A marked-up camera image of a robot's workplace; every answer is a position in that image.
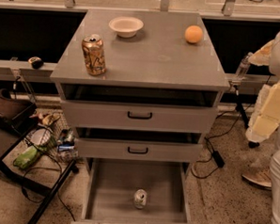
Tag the silver green 7up can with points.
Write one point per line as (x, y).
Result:
(140, 199)

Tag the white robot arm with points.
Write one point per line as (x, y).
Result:
(266, 115)

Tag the grey top drawer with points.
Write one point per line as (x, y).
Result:
(139, 117)

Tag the grey drawer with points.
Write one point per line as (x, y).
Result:
(112, 183)
(138, 150)
(139, 117)

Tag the grey drawer cabinet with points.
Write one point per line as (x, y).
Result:
(155, 67)

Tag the grey middle drawer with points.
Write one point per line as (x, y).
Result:
(138, 150)

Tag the gold patterned soda can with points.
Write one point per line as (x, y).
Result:
(92, 46)

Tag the grey bottom drawer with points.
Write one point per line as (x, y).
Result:
(112, 183)

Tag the white paper bowl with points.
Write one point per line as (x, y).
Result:
(126, 27)

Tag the orange fruit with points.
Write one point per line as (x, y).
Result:
(193, 34)

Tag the clear plastic water bottle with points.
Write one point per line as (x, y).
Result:
(244, 66)

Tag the small black round device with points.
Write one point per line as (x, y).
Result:
(36, 62)

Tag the black tripod stand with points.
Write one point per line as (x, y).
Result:
(239, 107)

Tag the dark side table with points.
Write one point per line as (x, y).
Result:
(16, 123)

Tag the person's tan shoe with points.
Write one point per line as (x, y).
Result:
(260, 179)

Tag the black power adapter with cable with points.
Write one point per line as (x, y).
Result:
(218, 159)

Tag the wire basket with snacks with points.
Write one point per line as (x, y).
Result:
(53, 136)

